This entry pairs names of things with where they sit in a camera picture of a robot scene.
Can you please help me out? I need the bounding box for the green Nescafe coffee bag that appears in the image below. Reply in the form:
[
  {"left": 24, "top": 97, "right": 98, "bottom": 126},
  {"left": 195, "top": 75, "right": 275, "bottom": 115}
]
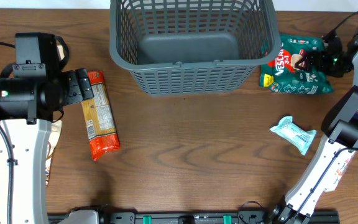
[{"left": 259, "top": 34, "right": 334, "bottom": 95}]

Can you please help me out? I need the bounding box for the orange biscuit packet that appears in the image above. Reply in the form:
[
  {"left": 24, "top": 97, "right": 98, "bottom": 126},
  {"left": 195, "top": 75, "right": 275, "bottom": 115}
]
[{"left": 81, "top": 71, "right": 121, "bottom": 161}]

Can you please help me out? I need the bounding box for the mint green wipes pack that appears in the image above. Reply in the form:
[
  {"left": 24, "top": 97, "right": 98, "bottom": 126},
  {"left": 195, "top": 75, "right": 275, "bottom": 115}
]
[{"left": 270, "top": 116, "right": 317, "bottom": 156}]

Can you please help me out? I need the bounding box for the grey plastic basket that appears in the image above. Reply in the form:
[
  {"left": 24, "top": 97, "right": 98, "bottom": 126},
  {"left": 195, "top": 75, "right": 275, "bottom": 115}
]
[{"left": 109, "top": 0, "right": 281, "bottom": 96}]

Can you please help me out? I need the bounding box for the pantree snack pouch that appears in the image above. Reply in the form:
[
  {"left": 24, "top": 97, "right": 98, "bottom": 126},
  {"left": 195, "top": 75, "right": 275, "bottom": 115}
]
[
  {"left": 45, "top": 121, "right": 62, "bottom": 186},
  {"left": 57, "top": 45, "right": 65, "bottom": 61}
]

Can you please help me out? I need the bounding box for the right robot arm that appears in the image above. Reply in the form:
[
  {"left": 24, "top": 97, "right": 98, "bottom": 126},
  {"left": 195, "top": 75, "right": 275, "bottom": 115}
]
[{"left": 266, "top": 28, "right": 358, "bottom": 223}]

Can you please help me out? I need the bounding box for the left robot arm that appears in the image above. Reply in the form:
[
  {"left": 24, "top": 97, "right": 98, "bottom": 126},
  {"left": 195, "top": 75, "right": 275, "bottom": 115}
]
[{"left": 0, "top": 32, "right": 94, "bottom": 223}]

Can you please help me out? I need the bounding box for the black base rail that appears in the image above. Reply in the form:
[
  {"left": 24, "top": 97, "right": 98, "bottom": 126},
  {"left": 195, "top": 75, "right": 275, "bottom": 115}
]
[{"left": 48, "top": 207, "right": 340, "bottom": 224}]

